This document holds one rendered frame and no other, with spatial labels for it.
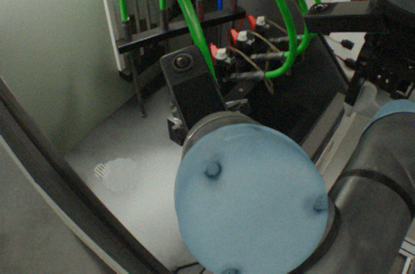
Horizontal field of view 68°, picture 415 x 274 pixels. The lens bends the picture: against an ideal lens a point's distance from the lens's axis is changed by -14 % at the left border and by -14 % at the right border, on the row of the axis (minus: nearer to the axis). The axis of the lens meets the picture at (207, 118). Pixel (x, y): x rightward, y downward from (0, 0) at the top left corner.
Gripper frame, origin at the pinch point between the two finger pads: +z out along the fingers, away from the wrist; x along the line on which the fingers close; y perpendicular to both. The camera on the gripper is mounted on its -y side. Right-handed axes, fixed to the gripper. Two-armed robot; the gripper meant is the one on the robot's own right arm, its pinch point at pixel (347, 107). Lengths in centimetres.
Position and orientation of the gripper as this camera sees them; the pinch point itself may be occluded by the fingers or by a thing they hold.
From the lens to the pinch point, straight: 54.0
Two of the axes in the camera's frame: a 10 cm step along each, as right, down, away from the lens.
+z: 0.0, 6.3, 7.8
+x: 6.1, -6.1, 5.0
